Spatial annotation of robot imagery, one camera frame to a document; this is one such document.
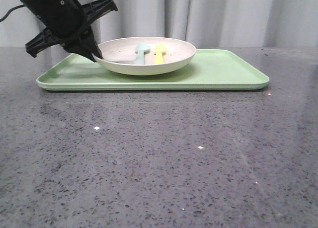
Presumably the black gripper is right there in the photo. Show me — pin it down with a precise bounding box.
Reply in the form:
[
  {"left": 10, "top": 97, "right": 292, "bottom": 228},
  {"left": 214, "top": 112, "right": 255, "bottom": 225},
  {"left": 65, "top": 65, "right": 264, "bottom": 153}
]
[{"left": 20, "top": 0, "right": 118, "bottom": 62}]

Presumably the white round plate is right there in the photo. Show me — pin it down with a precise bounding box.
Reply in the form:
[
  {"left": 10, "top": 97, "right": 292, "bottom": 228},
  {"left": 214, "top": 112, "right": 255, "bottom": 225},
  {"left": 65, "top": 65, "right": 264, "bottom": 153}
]
[{"left": 94, "top": 37, "right": 196, "bottom": 76}]

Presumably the yellow plastic fork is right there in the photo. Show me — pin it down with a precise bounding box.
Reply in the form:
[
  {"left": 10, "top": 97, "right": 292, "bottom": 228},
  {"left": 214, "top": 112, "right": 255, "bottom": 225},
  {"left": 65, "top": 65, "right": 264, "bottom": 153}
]
[{"left": 155, "top": 43, "right": 166, "bottom": 64}]

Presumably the light blue plastic spoon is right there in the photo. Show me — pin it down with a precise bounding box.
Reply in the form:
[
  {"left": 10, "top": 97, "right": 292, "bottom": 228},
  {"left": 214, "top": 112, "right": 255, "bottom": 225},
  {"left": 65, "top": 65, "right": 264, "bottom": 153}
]
[{"left": 134, "top": 43, "right": 150, "bottom": 65}]

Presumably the grey pleated curtain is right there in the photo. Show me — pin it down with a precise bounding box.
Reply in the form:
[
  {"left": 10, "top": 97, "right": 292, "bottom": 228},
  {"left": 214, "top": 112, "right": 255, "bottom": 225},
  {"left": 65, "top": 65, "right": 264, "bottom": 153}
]
[{"left": 0, "top": 0, "right": 318, "bottom": 49}]

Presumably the light green plastic tray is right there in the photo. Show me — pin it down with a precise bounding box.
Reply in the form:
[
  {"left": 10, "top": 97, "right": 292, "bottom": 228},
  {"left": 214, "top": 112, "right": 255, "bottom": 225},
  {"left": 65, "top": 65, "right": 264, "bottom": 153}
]
[{"left": 36, "top": 49, "right": 270, "bottom": 91}]

